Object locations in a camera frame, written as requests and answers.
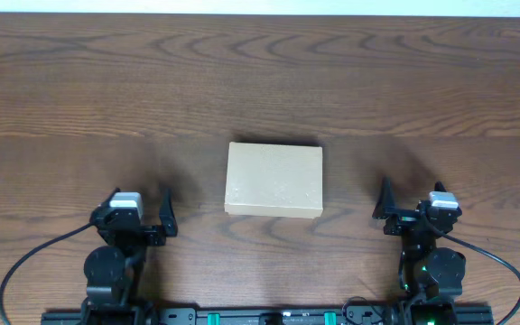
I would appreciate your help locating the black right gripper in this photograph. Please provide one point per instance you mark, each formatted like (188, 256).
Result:
(406, 215)

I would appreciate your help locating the cardboard box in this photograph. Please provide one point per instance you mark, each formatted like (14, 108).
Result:
(274, 180)

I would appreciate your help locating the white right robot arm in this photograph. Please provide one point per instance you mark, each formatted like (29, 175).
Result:
(431, 276)

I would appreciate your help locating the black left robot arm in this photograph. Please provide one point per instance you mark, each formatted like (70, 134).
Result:
(113, 271)

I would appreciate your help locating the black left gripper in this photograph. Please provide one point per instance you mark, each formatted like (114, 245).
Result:
(147, 230)

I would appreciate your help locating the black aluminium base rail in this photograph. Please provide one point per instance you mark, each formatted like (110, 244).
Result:
(351, 313)

